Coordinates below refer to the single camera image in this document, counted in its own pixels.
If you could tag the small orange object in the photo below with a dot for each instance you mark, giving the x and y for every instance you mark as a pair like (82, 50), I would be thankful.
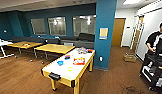
(27, 45)

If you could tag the tan floor crate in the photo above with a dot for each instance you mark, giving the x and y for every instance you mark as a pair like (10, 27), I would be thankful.
(129, 57)

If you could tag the yellow wooden table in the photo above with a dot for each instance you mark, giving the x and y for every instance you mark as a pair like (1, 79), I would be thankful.
(17, 44)
(55, 49)

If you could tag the ceiling light panel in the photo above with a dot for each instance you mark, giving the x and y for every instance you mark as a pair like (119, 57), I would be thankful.
(132, 1)

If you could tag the beige pillar notice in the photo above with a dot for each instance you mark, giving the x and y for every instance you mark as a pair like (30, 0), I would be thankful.
(103, 33)

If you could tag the small white table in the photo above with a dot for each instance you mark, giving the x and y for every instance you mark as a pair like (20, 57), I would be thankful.
(3, 43)

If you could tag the framed interior window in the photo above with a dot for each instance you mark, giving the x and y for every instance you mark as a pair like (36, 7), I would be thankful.
(83, 25)
(38, 26)
(57, 26)

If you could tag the light grey box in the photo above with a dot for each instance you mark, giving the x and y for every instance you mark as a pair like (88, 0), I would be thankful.
(68, 44)

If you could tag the small red item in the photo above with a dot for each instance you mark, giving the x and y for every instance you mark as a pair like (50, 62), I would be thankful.
(90, 51)

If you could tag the white pillar outlet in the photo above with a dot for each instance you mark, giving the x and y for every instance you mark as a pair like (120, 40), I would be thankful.
(101, 58)

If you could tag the tall metal rack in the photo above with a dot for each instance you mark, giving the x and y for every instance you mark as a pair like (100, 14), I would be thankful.
(137, 35)

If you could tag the dark grey sofa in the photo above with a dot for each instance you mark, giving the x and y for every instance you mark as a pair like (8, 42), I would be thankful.
(82, 40)

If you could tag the yellow-green bowl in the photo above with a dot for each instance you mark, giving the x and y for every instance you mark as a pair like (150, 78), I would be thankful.
(70, 69)

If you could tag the long dark bench sofa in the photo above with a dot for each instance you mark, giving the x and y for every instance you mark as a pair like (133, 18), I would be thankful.
(37, 40)

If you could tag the blue bowl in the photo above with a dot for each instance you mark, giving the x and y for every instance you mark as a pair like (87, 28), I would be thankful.
(60, 63)

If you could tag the yellow white air hockey table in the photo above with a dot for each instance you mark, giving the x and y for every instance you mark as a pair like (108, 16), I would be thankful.
(63, 75)

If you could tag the dark bowl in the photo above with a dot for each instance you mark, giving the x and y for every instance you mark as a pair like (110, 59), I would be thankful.
(67, 57)

